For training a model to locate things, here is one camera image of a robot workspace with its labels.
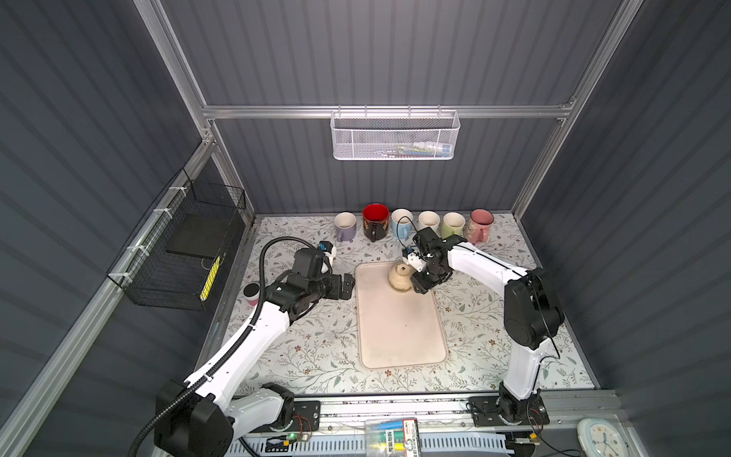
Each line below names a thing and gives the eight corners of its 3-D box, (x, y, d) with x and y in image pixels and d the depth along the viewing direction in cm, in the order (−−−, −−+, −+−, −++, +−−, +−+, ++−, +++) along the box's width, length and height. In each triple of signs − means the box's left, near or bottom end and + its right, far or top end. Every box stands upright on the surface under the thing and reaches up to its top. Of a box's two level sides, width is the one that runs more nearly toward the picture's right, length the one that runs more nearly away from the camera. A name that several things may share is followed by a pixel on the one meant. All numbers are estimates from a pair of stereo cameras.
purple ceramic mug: (335, 243, 112) (333, 230, 107) (337, 224, 119) (335, 211, 113) (355, 243, 112) (354, 230, 107) (356, 224, 119) (355, 211, 113)
